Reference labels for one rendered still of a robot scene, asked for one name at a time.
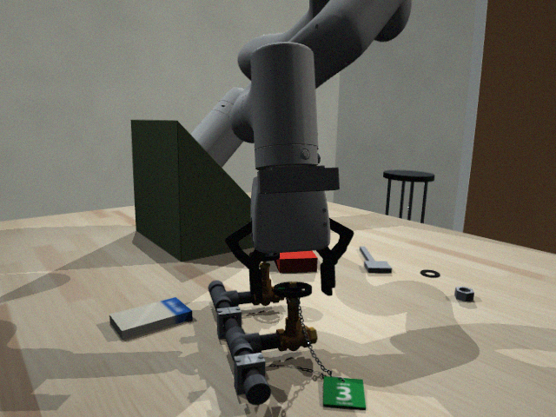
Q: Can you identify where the dark grey hex nut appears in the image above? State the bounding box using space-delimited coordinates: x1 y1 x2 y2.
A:
454 286 474 301

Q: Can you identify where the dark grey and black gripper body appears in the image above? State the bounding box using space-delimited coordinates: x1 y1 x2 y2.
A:
250 176 330 254

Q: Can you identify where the black rubber washer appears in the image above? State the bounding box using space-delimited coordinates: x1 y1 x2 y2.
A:
420 269 440 278

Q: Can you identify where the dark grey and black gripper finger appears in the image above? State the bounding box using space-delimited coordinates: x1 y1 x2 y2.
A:
316 218 354 296
225 221 266 301

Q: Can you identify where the red box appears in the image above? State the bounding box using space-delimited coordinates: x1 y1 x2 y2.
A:
275 251 318 273

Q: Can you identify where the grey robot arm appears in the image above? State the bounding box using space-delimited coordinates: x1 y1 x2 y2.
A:
191 0 412 194

